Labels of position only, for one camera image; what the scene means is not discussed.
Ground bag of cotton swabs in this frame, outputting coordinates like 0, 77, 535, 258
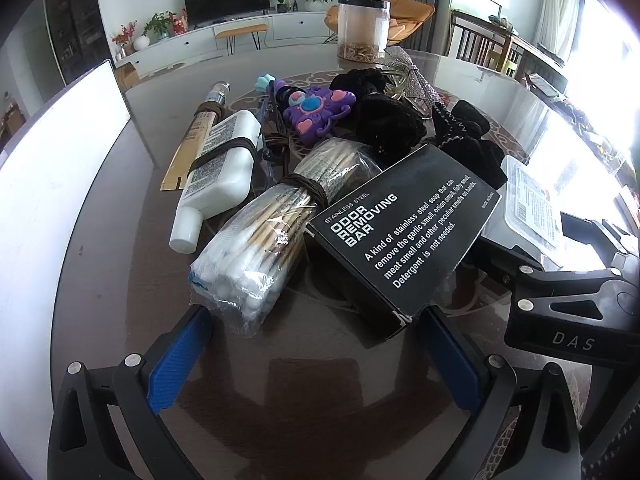
189, 138, 383, 339

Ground white television cabinet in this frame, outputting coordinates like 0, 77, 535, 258
115, 10, 346, 78

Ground black cardboard box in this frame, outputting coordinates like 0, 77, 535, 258
305, 143, 502, 339

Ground silver sequin bow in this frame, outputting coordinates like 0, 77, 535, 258
382, 46, 442, 112

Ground bushy green potted plant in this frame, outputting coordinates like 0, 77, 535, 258
144, 11, 177, 42

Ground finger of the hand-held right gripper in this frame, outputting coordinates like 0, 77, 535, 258
560, 211, 640, 281
475, 236, 623, 329

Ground clear lidded plastic container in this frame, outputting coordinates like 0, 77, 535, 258
482, 156, 632, 267

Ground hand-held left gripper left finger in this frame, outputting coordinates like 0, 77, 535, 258
47, 304, 213, 480

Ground white lotion bottle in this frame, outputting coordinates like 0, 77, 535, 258
169, 110, 262, 254

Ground blue flower-topped pen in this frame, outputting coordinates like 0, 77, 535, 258
255, 75, 290, 161

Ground brown tube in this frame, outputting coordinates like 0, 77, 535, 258
160, 81, 233, 192

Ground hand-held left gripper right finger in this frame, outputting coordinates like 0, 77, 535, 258
419, 305, 598, 480

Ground wooden chair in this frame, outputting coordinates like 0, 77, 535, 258
450, 9, 532, 77

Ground orange lounge chair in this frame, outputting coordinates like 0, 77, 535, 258
325, 0, 436, 46

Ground red flowers in white vase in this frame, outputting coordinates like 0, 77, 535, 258
111, 21, 151, 58

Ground black knit gloves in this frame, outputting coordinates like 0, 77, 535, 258
431, 100, 508, 188

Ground black fuzzy scrunchie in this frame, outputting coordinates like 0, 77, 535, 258
356, 94, 428, 154

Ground wooden stool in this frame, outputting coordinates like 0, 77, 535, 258
215, 23, 269, 55

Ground clear plastic jar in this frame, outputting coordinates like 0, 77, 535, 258
337, 0, 391, 60

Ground dark display cabinet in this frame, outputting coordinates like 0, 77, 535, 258
44, 0, 111, 87

